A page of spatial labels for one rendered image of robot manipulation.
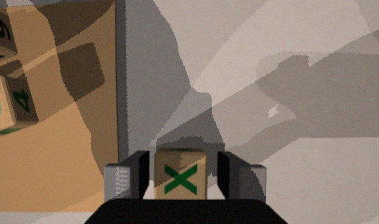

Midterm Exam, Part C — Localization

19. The brown block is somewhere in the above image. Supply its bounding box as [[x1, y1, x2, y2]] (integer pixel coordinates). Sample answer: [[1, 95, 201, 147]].
[[0, 75, 38, 137], [154, 148, 208, 199], [0, 12, 17, 62]]

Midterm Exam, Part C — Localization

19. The tan flat mat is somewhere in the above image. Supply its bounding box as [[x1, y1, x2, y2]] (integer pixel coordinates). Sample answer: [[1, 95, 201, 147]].
[[0, 0, 119, 212]]

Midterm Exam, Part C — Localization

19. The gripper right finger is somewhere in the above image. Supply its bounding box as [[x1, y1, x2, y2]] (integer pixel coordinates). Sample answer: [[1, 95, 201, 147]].
[[217, 151, 267, 203]]

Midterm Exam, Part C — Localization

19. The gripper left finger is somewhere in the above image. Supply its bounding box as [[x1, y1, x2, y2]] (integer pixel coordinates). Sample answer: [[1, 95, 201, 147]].
[[104, 150, 150, 203]]

